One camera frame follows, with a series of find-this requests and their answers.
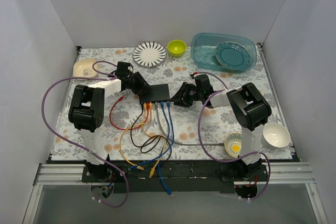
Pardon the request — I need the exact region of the dark grey network switch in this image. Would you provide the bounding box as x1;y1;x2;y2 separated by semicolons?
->
139;83;170;104

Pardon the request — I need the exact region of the black ethernet cable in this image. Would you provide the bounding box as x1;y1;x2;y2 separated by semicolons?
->
130;103;173;162

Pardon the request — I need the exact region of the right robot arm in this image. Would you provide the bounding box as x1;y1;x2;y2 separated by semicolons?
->
171;74;271;181

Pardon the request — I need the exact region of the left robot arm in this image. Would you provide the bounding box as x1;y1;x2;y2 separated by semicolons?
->
68;61;153;182

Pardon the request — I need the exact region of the striped white plate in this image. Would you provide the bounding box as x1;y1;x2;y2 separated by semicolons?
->
132;41;166;68

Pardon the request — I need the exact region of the teal plastic tub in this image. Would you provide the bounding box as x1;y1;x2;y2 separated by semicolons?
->
191;33;257;72

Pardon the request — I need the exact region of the teal glass plate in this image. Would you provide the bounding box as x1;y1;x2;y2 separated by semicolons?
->
215;41;251;69

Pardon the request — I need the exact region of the cream square dish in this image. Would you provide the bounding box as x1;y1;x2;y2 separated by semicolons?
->
72;58;98;78

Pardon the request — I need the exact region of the lime green bowl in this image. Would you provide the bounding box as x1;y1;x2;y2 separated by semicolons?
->
167;39;187;57

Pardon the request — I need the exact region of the yellow patterned small bowl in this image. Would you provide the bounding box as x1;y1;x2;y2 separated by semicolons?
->
224;132;242;158

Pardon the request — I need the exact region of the white ceramic bowl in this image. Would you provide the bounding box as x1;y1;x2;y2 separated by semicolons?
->
262;123;290;148

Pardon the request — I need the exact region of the red ethernet cable plugged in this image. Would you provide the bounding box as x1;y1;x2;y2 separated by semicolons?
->
131;103;153;130

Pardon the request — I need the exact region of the loose red ethernet cable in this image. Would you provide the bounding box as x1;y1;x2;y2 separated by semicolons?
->
108;96;144;131

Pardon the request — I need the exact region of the yellow ethernet cable lower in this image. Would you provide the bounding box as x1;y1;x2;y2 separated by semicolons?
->
141;103;169;179

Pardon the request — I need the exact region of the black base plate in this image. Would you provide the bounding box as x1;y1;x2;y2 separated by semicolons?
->
81;159;270;193

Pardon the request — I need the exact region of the aluminium frame rail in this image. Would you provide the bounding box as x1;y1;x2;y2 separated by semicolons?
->
23;161;328;223

